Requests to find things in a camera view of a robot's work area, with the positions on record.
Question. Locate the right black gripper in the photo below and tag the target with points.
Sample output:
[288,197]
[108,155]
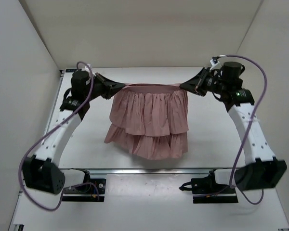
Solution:
[196,84]

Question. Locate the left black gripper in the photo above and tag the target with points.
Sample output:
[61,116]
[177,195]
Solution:
[111,86]

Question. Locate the pink ruffled skirt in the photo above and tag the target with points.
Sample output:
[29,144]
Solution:
[150,121]

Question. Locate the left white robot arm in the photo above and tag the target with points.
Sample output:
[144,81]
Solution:
[41,170]

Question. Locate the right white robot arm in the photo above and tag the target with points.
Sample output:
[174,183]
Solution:
[256,166]

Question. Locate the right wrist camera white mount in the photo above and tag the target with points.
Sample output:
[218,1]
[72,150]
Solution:
[215,63]

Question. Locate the silver aluminium table rail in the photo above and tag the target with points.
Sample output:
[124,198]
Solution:
[135,171]

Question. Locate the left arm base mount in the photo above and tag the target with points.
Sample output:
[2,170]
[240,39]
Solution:
[82,186]

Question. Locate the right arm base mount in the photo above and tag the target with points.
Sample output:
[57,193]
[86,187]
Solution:
[207,191]

